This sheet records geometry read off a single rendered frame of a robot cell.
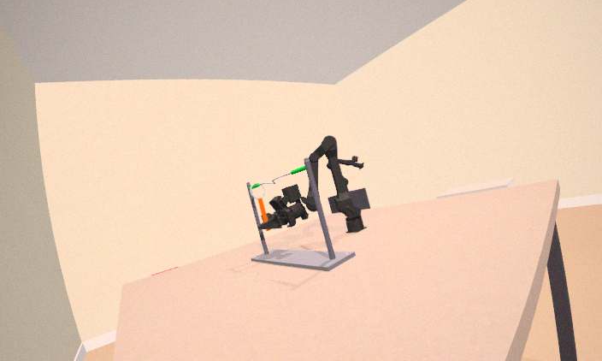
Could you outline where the orange handle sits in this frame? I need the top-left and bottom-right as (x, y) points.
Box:
(251, 182), (268, 222)

